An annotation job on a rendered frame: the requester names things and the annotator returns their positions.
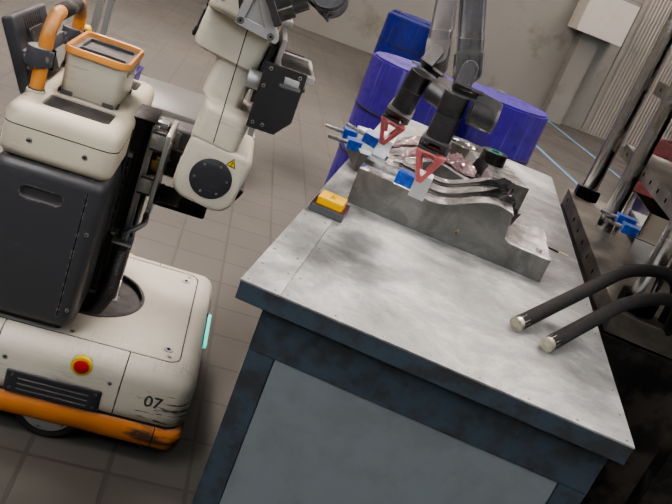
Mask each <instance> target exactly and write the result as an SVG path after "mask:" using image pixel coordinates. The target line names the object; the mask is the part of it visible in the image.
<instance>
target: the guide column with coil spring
mask: <svg viewBox="0 0 672 504"><path fill-rule="evenodd" d="M671 119H672V81H671V83H670V85H669V87H668V89H667V91H666V93H665V95H664V97H663V98H662V100H661V102H660V104H659V106H658V108H657V110H656V112H655V114H654V116H653V117H652V119H651V121H650V123H649V125H648V127H647V129H646V131H645V133H644V134H643V136H642V138H641V140H640V142H639V144H638V146H637V148H636V150H635V152H634V153H633V155H632V157H631V159H630V161H629V163H628V165H627V167H626V169H625V170H624V172H623V174H622V176H621V178H620V180H619V182H618V184H617V186H616V188H615V189H614V191H613V193H612V195H611V197H610V199H609V201H608V203H607V205H606V206H605V208H604V210H606V211H609V212H611V213H614V214H617V212H622V210H623V208H624V207H625V205H626V203H627V201H628V199H629V197H630V195H631V194H632V192H633V190H634V188H635V186H636V184H637V182H638V181H639V179H638V178H639V176H640V175H641V173H642V171H643V169H644V167H645V166H646V165H647V164H648V162H649V160H650V158H651V156H652V155H653V153H654V151H655V149H656V147H657V145H658V143H659V141H660V140H661V138H662V136H663V134H664V132H665V130H666V128H667V127H668V125H669V123H670V121H671ZM605 218H608V219H611V220H613V221H615V220H614V218H613V217H611V216H608V215H606V214H604V213H602V214H601V216H600V218H599V220H598V222H597V224H596V225H595V227H596V228H598V229H599V230H601V231H603V232H606V233H611V231H612V229H613V227H614V225H612V224H610V223H608V222H605V221H604V220H605Z"/></svg>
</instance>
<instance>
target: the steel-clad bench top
mask: <svg viewBox="0 0 672 504"><path fill-rule="evenodd" d="M505 163H506V165H507V166H508V167H509V168H510V169H511V170H512V171H513V172H514V173H515V174H516V175H517V176H518V177H519V178H520V180H521V181H522V182H523V183H524V184H525V185H526V186H527V187H528V188H529V191H528V193H527V195H526V197H525V199H524V201H523V203H522V205H521V207H520V209H519V211H518V214H521V215H520V216H519V217H518V218H517V219H520V220H522V221H524V222H527V223H529V224H532V225H534V226H536V227H539V228H541V229H544V231H545V236H546V241H547V246H549V247H551V248H553V249H555V250H558V251H560V252H562V253H564V254H566V255H568V257H566V256H564V255H561V254H559V253H557V252H555V251H553V250H550V249H548V250H549V255H550V260H551V261H550V263H549V265H548V267H547V269H546V271H545V273H544V275H543V277H542V279H541V281H540V282H537V281H535V280H532V279H530V278H528V277H525V276H523V275H521V274H518V273H516V272H513V271H511V270H509V269H506V268H504V267H501V266H499V265H497V264H494V263H492V262H489V261H487V260H485V259H482V258H480V257H478V256H475V255H473V254H470V253H468V252H466V251H463V250H461V249H458V248H456V247H454V246H451V245H449V244H447V243H444V242H442V241H439V240H437V239H435V238H432V237H430V236H427V235H425V234H423V233H420V232H418V231H415V230H413V229H411V228H408V227H406V226H404V225H401V224H399V223H396V222H394V221H392V220H389V219H387V218H384V217H382V216H380V215H377V214H375V213H373V212H370V211H368V210H365V209H363V208H361V207H358V206H356V205H353V204H351V203H349V202H347V204H346V205H349V206H350V209H349V211H348V214H347V215H346V217H345V218H344V220H343V221H342V223H339V222H337V221H334V220H332V219H330V218H327V217H325V216H323V215H320V214H318V213H315V212H313V211H311V210H309V209H308V208H309V206H310V203H311V201H312V200H313V199H314V198H315V197H316V196H317V195H318V194H319V193H320V194H321V193H322V191H323V190H327V191H329V192H332V193H334V194H336V195H339V196H341V197H344V198H346V199H347V198H348V196H349V193H350V190H351V188H352V185H353V183H354V180H355V178H356V175H357V173H358V172H356V171H353V168H352V165H351V162H350V160H349V159H348V160H347V161H346V162H345V163H344V164H343V165H342V166H341V167H340V169H339V170H338V171H337V172H336V173H335V174H334V175H333V176H332V177H331V179H330V180H329V181H328V182H327V183H326V184H325V185H324V186H323V187H322V189H321V190H320V191H319V192H318V193H317V194H316V195H315V196H314V198H313V199H312V200H311V201H310V202H309V203H308V204H307V205H306V206H305V208H304V209H303V210H302V211H301V212H300V213H299V214H298V215H297V216H296V218H295V219H294V220H293V221H292V222H291V223H290V224H289V225H288V227H287V228H286V229H285V230H284V231H283V232H282V233H281V234H280V235H279V237H278V238H277V239H276V240H275V241H274V242H273V243H272V244H271V245H270V247H269V248H268V249H267V250H266V251H265V252H264V253H263V254H262V255H261V257H260V258H259V259H258V260H257V261H256V262H255V263H254V264H253V266H252V267H251V268H250V269H249V270H248V271H247V272H246V273H245V274H244V276H243V277H242V278H241V279H240V281H243V282H245V283H247V284H250V285H252V286H254V287H257V288H259V289H261V290H264V291H266V292H268V293H271V294H273V295H275V296H278V297H279V296H280V298H282V299H285V300H287V301H289V302H292V303H294V304H296V305H299V306H301V307H303V308H305V309H308V310H310V311H312V312H315V313H317V314H319V315H322V316H324V317H326V318H329V319H331V320H333V321H336V322H338V323H340V324H343V325H345V326H347V327H350V328H352V329H354V330H357V331H359V332H361V333H364V334H366V335H368V336H371V337H373V338H375V339H378V340H380V341H382V342H385V343H387V344H389V345H392V346H394V347H396V348H399V349H401V350H403V351H406V352H408V353H410V354H413V355H415V356H417V357H420V358H422V359H424V360H427V361H429V362H431V363H434V364H436V365H438V366H441V367H443V368H445V369H448V370H450V371H452V372H455V373H457V374H459V375H462V376H464V377H466V378H469V379H471V380H473V381H475V382H478V383H480V384H482V385H485V386H487V387H489V388H492V389H494V390H496V391H499V392H501V393H503V394H506V395H508V396H510V397H513V398H515V399H517V400H520V401H522V402H524V403H527V404H529V405H531V406H534V407H536V408H538V409H541V410H543V411H545V412H548V413H550V414H552V415H555V416H557V417H559V418H562V419H564V420H566V421H569V422H571V423H573V424H576V425H578V426H580V427H583V428H585V429H587V430H590V431H592V432H594V433H597V434H599V435H601V436H604V437H606V438H608V439H611V440H613V441H615V442H618V443H620V444H622V445H625V446H627V447H629V448H632V449H635V446H634V443H633V439H632V436H631V433H630V430H629V427H628V423H627V420H626V417H625V414H624V410H623V407H622V404H621V401H620V397H619V394H618V391H617V388H616V384H615V381H614V378H613V375H612V371H611V368H610V365H609V362H608V358H607V355H606V352H605V349H604V345H603V342H602V339H601V336H600V332H599V329H598V326H597V327H595V328H593V329H591V330H589V331H588V332H586V333H584V334H582V335H580V336H579V337H577V338H575V339H573V340H571V341H570V342H568V343H566V344H564V345H563V346H561V347H559V348H557V349H555V350H553V351H551V352H549V353H546V352H544V351H543V350H542V349H541V348H540V345H539V342H540V340H541V339H542V338H544V337H546V336H547V335H549V334H551V333H553V332H555V331H557V330H559V329H561V328H563V327H565V326H567V325H568V324H570V323H572V322H574V321H576V320H578V319H580V318H582V317H584V316H586V315H587V314H589V313H591V312H593V310H592V307H591V303H590V300H589V297H587V298H585V299H583V300H581V301H579V302H577V303H575V304H573V305H571V306H569V307H567V308H565V309H563V310H561V311H559V312H557V313H555V314H553V315H551V316H549V317H547V318H545V319H543V320H541V321H539V322H537V323H535V324H533V325H531V326H529V327H527V328H525V329H523V330H521V331H519V332H516V331H515V330H513V329H512V328H511V326H510V320H511V318H513V317H515V316H517V315H519V314H521V313H523V312H525V311H527V310H530V309H532V308H534V307H536V306H538V305H540V304H542V303H544V302H546V301H548V300H550V299H552V298H554V297H556V296H558V295H561V294H563V293H565V292H567V291H569V290H571V289H573V288H575V287H577V286H579V285H581V284H583V283H584V281H583V277H582V274H581V271H580V268H579V264H578V261H577V258H576V255H575V251H574V248H573V245H572V242H571V238H570V235H569V232H568V229H567V225H566V222H565V219H564V216H563V213H562V209H561V206H560V203H559V200H558V196H557V193H556V190H555V187H554V183H553V180H552V177H550V176H548V175H545V174H543V173H541V172H538V171H536V170H533V169H531V168H528V167H526V166H524V165H521V164H519V163H516V162H514V161H511V160H509V159H507V160H506V162H505ZM329 226H330V227H329ZM324 233H325V234H324ZM319 240H320V241H319ZM314 247H315V248H314ZM309 254H310V255H309ZM304 261H305V262H304ZM299 268H300V269H299ZM294 275H295V276H294ZM281 293H282V294H281Z"/></svg>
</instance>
